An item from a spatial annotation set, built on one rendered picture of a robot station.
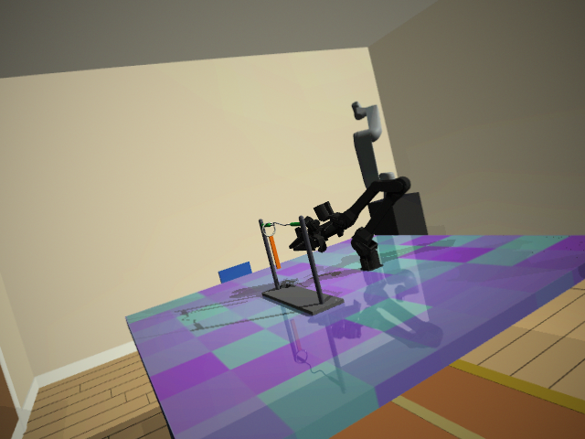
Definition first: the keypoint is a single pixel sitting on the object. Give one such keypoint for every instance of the orange handle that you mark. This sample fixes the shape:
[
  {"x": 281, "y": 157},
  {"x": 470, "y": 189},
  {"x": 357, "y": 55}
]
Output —
[{"x": 275, "y": 254}]

